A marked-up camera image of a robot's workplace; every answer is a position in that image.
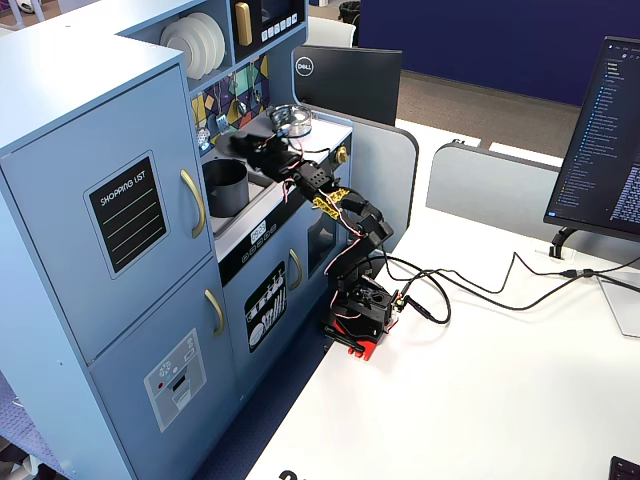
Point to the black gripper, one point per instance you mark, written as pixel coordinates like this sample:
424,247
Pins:
248,142

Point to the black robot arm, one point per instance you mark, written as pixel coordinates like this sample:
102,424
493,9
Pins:
365,230

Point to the red robot base clamp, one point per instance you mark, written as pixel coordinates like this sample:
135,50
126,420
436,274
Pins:
367,345

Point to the steel toy spatula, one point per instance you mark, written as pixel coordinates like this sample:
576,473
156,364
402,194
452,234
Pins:
222,120

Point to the steel toy ladle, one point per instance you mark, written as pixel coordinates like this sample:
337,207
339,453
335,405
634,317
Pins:
241,106

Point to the steel toy skimmer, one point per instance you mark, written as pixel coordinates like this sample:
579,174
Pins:
202,134

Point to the dark gray pot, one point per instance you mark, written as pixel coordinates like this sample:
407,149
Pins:
227,192

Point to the gold stove knob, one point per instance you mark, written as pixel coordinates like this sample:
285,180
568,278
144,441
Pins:
342,154

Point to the white toy plate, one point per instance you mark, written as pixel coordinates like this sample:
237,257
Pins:
206,37
179,42
220,35

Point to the black Dell monitor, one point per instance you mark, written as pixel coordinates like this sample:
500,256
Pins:
350,82

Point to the white chair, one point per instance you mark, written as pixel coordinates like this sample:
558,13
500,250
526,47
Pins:
330,32

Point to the gray desk divider panel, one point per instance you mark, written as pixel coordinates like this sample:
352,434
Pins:
500,190
385,170

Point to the black shopping list board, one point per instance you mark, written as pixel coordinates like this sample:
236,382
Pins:
127,215

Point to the blue toy kitchen cabinet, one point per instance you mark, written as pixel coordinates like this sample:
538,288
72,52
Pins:
75,150

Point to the monitor with lit screen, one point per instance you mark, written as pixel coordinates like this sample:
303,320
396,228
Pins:
600,150

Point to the black keyboard corner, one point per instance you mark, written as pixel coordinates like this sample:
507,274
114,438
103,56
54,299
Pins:
626,469

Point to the silver monitor base plate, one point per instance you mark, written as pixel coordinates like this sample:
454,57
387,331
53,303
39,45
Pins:
622,305

